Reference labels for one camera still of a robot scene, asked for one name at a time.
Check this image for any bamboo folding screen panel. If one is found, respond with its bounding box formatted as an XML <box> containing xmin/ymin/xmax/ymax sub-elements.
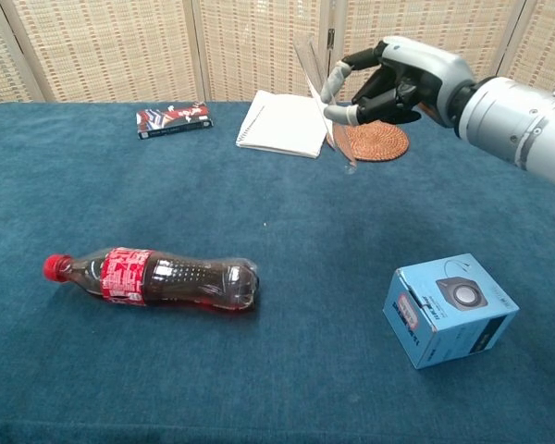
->
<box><xmin>0</xmin><ymin>0</ymin><xmax>45</xmax><ymax>110</ymax></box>
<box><xmin>0</xmin><ymin>0</ymin><xmax>209</xmax><ymax>104</ymax></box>
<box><xmin>191</xmin><ymin>0</ymin><xmax>337</xmax><ymax>103</ymax></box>
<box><xmin>327</xmin><ymin>0</ymin><xmax>536</xmax><ymax>103</ymax></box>
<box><xmin>489</xmin><ymin>0</ymin><xmax>555</xmax><ymax>101</ymax></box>

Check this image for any clear glass test tube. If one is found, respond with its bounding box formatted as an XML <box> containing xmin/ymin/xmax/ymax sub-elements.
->
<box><xmin>291</xmin><ymin>36</ymin><xmax>360</xmax><ymax>174</ymax></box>

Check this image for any dark blue table cloth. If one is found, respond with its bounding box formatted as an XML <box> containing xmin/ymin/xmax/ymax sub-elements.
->
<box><xmin>0</xmin><ymin>99</ymin><xmax>555</xmax><ymax>444</ymax></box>

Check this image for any cola bottle red cap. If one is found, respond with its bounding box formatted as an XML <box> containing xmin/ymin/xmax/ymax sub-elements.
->
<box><xmin>43</xmin><ymin>247</ymin><xmax>260</xmax><ymax>312</ymax></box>

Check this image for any red black card box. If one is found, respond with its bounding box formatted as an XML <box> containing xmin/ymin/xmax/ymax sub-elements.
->
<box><xmin>135</xmin><ymin>102</ymin><xmax>215</xmax><ymax>141</ymax></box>

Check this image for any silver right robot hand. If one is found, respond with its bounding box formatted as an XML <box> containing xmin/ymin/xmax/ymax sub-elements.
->
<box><xmin>320</xmin><ymin>35</ymin><xmax>477</xmax><ymax>129</ymax></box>

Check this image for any round woven rattan coaster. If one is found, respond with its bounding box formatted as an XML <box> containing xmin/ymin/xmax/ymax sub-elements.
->
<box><xmin>332</xmin><ymin>118</ymin><xmax>411</xmax><ymax>163</ymax></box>

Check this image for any light blue speaker box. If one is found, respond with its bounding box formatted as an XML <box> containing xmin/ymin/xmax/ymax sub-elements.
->
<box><xmin>382</xmin><ymin>253</ymin><xmax>520</xmax><ymax>370</ymax></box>

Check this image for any white spiral notebook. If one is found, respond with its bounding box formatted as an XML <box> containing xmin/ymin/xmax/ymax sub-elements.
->
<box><xmin>235</xmin><ymin>90</ymin><xmax>338</xmax><ymax>160</ymax></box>

